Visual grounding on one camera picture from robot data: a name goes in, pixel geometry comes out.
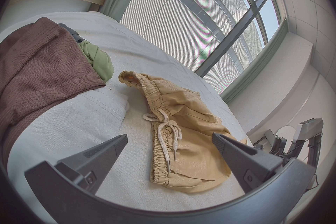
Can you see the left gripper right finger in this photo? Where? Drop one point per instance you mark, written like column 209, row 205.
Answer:
column 246, row 165

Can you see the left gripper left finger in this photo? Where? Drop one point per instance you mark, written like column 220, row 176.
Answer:
column 97, row 160

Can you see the tan shorts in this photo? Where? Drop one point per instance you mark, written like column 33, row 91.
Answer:
column 189, row 139

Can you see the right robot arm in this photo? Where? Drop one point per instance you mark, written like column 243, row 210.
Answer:
column 309, row 128

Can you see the pale grey garment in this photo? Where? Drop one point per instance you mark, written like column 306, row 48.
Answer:
column 86, row 112

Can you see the green garment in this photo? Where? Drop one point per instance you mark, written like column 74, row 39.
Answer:
column 99, row 60

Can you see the brown garment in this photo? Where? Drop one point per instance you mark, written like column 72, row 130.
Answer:
column 39, row 65

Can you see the dark grey garment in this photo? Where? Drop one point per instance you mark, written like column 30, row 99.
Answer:
column 70, row 32

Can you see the window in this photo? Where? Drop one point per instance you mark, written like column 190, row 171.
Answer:
column 183, row 20

